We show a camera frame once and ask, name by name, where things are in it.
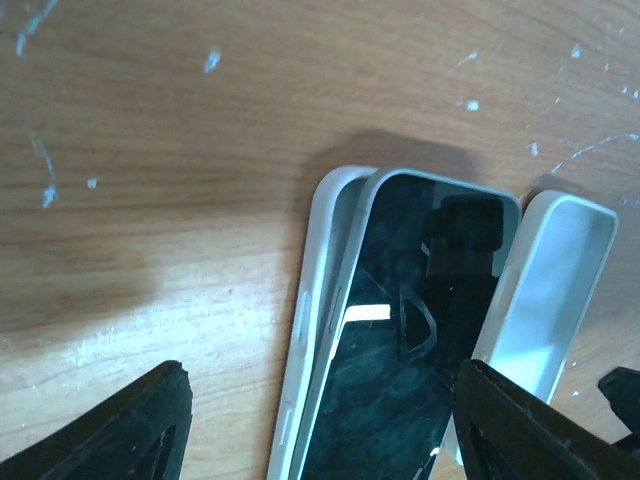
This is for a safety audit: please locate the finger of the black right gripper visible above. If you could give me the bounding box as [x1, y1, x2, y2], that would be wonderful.
[598, 367, 639, 445]

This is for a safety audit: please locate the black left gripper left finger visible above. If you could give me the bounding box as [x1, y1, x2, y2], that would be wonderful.
[1, 360, 193, 479]

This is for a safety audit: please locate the white-edged black phone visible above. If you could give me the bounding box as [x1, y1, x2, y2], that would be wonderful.
[289, 168, 521, 479]

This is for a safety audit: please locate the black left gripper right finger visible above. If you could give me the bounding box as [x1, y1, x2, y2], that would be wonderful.
[453, 360, 639, 479]

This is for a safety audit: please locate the cream phone case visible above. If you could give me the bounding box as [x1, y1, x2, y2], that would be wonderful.
[472, 190, 618, 403]
[266, 165, 376, 479]

